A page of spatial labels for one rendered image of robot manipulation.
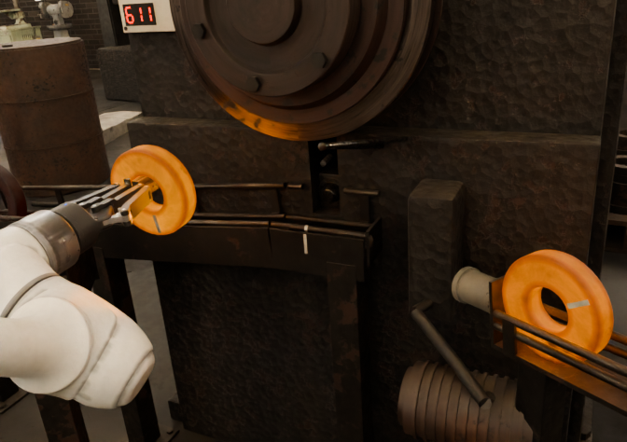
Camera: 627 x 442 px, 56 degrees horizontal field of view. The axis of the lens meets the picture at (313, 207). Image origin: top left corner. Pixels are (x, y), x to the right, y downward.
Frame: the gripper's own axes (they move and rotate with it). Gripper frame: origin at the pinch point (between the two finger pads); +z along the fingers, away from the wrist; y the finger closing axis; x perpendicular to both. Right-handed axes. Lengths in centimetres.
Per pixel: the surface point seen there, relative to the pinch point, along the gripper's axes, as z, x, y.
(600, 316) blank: -3, -12, 70
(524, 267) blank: 3, -9, 60
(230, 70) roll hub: 9.0, 16.7, 13.4
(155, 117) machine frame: 31.1, 1.2, -23.0
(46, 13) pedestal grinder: 591, -26, -669
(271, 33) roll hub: 8.5, 22.3, 21.7
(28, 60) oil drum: 165, -11, -220
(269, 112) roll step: 15.2, 8.1, 15.8
